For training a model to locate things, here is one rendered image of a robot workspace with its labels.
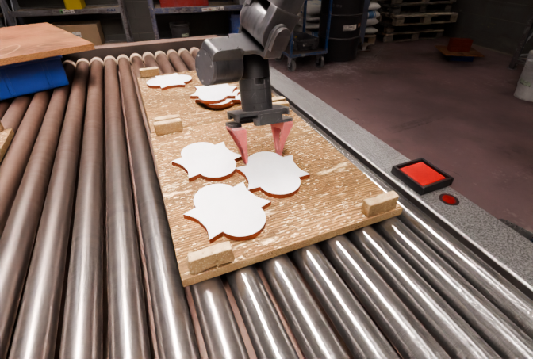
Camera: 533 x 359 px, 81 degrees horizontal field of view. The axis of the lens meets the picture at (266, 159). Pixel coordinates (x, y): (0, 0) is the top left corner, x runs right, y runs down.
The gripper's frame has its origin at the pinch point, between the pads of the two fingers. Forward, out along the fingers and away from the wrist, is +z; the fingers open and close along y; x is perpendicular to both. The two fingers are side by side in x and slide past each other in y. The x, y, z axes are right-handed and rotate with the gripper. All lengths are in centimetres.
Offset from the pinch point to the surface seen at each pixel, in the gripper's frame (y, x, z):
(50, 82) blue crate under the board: -44, 61, -18
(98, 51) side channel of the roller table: -32, 96, -29
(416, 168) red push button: 26.8, -11.5, 4.9
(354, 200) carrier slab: 9.7, -15.3, 5.8
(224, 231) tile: -12.1, -15.0, 5.2
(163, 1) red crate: 32, 427, -113
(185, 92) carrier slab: -7.2, 40.4, -11.5
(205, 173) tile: -11.4, -0.9, 0.7
